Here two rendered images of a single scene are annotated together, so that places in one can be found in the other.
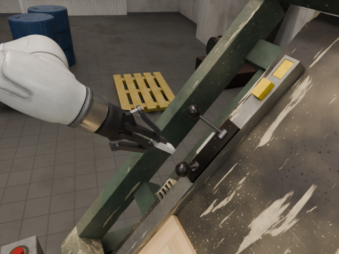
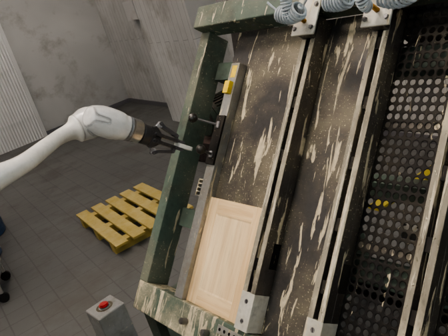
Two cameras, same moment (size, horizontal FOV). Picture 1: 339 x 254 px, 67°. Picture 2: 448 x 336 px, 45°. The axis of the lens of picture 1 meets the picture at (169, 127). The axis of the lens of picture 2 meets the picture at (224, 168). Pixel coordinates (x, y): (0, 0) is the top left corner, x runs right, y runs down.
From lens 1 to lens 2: 1.47 m
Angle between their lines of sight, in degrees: 17
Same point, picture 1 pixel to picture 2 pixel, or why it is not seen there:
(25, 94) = (108, 121)
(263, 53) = (225, 71)
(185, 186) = (211, 171)
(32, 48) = not seen: hidden behind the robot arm
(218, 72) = (201, 97)
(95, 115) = (139, 127)
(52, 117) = (121, 131)
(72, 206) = not seen: outside the picture
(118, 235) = not seen: hidden behind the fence
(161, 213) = (203, 199)
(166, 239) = (214, 212)
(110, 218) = (167, 256)
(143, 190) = (185, 214)
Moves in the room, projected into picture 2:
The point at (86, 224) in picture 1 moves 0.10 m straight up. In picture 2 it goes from (149, 267) to (141, 247)
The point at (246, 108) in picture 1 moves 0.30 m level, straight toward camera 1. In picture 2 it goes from (225, 103) to (219, 125)
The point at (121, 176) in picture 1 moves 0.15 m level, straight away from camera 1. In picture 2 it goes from (163, 208) to (151, 200)
